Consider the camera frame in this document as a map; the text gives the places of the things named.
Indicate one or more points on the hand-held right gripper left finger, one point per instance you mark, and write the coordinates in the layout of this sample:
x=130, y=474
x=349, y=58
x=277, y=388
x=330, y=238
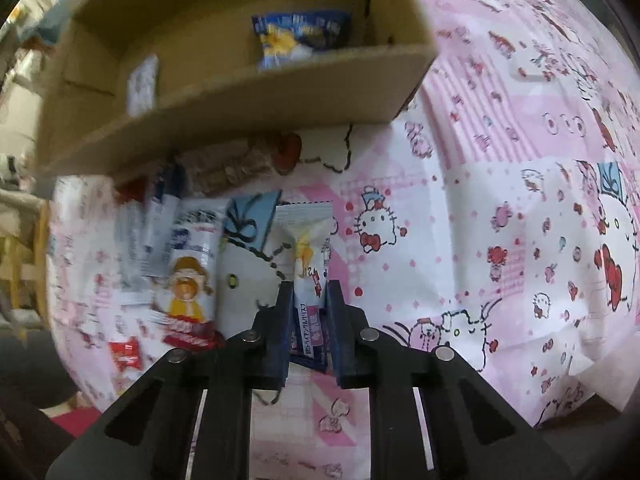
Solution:
x=282, y=320

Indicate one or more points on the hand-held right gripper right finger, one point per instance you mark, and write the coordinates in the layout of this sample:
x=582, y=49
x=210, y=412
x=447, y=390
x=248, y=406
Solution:
x=335, y=330

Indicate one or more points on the white yellow print snack packet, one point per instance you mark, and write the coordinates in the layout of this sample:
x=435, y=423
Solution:
x=305, y=255

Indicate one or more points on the cardboard box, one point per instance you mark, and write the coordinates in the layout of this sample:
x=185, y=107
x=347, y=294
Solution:
x=225, y=105

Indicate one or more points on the white cartoon girl snack packet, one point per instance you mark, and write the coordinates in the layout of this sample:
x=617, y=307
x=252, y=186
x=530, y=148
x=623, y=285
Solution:
x=192, y=280

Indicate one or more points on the blue white snack packet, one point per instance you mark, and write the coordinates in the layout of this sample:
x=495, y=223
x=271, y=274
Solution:
x=160, y=230

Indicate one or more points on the small red snack packet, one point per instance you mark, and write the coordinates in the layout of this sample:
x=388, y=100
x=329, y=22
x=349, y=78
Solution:
x=126, y=360

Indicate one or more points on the brown snack bar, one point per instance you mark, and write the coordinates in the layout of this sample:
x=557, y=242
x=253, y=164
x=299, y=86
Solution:
x=225, y=165

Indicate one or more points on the pink cartoon cat printed blanket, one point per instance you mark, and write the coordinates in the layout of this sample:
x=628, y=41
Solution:
x=500, y=210

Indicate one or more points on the dark cloth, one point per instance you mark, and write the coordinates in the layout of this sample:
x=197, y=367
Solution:
x=30, y=365

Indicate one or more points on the wooden chair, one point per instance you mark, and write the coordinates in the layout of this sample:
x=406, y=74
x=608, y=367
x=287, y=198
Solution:
x=25, y=240

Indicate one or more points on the small white snack packet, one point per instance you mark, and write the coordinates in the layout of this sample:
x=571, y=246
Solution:
x=142, y=85

